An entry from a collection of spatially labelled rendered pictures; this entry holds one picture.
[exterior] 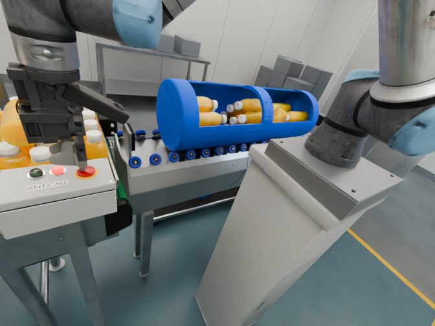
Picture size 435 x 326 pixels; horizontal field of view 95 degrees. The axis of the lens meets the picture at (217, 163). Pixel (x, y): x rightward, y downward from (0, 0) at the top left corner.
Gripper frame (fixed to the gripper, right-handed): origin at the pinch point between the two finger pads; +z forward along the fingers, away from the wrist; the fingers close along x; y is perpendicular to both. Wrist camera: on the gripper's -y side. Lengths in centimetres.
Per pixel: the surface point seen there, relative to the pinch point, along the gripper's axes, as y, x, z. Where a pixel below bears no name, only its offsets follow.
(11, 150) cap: 13.6, -14.2, 3.7
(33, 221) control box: 10.0, 5.0, 8.4
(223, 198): -103, -50, 97
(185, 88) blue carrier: -33.5, -23.8, -10.4
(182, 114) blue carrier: -30.3, -17.0, -3.5
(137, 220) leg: -21, -33, 70
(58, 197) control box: 5.2, 5.0, 3.2
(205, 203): -83, -50, 97
